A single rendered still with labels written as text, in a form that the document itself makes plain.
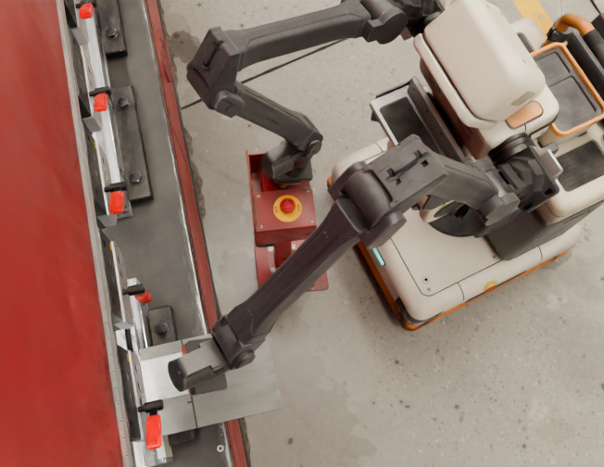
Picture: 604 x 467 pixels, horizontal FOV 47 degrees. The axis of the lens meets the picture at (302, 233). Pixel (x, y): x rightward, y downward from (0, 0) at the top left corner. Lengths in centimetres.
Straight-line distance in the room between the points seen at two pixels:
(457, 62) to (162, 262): 80
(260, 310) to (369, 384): 137
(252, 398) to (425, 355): 116
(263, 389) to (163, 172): 59
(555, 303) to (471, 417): 52
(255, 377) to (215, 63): 63
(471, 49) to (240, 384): 79
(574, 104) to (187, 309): 107
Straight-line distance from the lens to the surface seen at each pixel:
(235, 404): 144
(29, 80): 101
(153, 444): 115
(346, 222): 99
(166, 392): 146
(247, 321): 115
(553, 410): 261
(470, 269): 230
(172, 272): 163
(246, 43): 127
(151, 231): 167
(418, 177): 97
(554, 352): 263
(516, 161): 138
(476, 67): 130
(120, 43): 186
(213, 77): 126
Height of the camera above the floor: 244
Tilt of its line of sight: 73 degrees down
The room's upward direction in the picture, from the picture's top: 4 degrees clockwise
